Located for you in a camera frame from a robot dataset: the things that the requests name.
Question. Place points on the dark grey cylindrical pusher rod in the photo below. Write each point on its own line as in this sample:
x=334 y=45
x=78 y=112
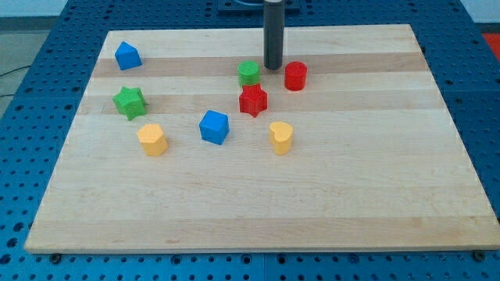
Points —
x=273 y=33

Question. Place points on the blue triangle block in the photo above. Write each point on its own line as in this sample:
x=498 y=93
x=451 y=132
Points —
x=127 y=56

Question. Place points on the red cylinder block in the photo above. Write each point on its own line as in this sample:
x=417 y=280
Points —
x=295 y=75

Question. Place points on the red star block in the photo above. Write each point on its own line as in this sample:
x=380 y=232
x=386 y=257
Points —
x=253 y=100

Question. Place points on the yellow heart block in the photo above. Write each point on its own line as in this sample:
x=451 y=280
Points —
x=281 y=135

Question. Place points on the blue cube block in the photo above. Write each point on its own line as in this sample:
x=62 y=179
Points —
x=214 y=127

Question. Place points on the light wooden board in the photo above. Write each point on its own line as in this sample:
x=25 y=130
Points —
x=376 y=162

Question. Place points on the green star block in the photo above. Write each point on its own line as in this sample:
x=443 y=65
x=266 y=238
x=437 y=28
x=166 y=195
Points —
x=130 y=102

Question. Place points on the yellow hexagon block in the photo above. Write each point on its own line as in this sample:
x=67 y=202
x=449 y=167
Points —
x=152 y=139

